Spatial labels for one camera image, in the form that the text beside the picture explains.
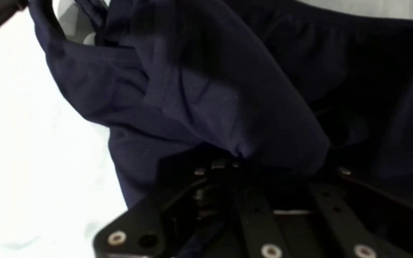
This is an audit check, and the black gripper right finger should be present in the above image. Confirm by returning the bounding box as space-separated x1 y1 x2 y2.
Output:
243 163 413 258

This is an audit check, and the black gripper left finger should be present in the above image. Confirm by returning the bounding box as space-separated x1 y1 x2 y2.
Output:
93 159 284 258

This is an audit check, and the dark navy clothing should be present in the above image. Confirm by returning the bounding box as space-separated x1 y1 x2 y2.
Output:
25 0 413 209

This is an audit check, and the light blue bed sheet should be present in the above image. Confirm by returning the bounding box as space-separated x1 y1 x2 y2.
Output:
0 0 413 258

